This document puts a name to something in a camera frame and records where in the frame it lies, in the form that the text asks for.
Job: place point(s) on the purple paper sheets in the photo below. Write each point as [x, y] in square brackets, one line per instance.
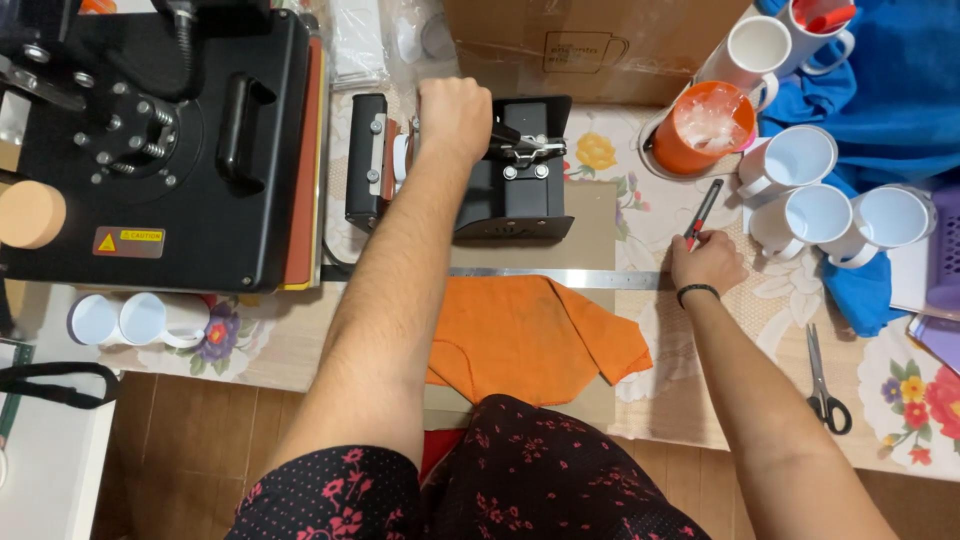
[939, 341]

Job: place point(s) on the person's right hand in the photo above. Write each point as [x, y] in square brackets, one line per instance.
[709, 262]

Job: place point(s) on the red black utility knife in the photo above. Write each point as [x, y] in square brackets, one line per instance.
[703, 211]

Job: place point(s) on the large black heat press machine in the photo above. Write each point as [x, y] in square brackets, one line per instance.
[180, 150]

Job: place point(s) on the clear plastic bags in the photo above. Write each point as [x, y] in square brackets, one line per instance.
[375, 37]

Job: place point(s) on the purple plastic basket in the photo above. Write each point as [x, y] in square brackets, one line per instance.
[946, 247]

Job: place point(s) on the person's left hand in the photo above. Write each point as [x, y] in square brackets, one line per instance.
[454, 120]

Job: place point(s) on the person's right fingers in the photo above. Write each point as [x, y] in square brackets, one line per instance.
[694, 244]

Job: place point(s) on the floral tablecloth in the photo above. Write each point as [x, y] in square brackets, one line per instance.
[750, 352]

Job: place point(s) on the brown cardboard box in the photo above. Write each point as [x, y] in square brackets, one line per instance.
[592, 45]

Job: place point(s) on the white mug with red inside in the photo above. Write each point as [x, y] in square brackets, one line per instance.
[817, 30]

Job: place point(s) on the orange cloth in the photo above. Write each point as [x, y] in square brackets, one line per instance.
[525, 337]

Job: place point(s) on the black mug press machine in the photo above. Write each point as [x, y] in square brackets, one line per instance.
[525, 180]

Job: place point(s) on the orange mug with plastic wrap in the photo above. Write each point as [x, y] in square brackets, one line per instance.
[701, 127]

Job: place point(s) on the steel ruler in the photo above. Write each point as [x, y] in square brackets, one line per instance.
[570, 278]

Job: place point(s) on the white side table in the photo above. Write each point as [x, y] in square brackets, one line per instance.
[45, 450]

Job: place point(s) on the blue cloth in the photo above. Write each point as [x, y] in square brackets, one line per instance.
[892, 97]

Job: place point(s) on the black floral dress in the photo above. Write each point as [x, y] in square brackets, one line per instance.
[465, 480]

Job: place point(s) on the person's left fingers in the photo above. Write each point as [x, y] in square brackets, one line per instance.
[450, 84]

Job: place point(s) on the black wristband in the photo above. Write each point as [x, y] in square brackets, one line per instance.
[697, 291]

